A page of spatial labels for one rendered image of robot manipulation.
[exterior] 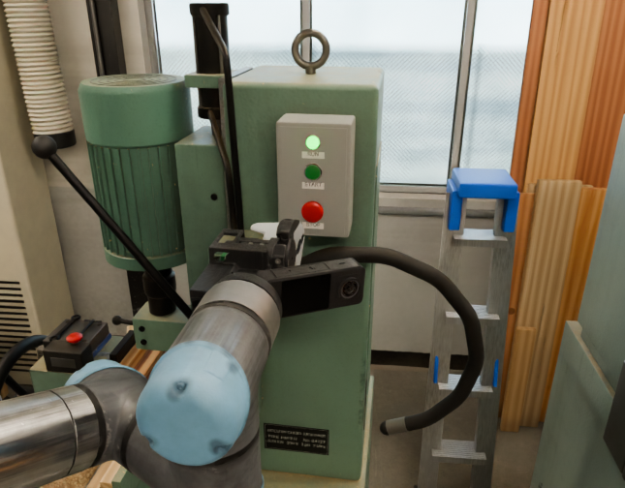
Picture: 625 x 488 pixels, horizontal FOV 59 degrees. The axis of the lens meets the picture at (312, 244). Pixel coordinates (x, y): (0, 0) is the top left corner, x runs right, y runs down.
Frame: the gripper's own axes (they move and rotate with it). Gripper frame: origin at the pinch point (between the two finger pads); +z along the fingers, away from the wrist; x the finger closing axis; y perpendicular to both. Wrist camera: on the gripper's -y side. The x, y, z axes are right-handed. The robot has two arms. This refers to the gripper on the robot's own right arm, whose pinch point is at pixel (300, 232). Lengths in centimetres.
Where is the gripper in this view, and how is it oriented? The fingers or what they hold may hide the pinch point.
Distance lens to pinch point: 69.4
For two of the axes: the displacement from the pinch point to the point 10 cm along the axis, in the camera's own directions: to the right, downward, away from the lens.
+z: 1.5, -4.0, 9.0
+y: -9.9, -0.7, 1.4
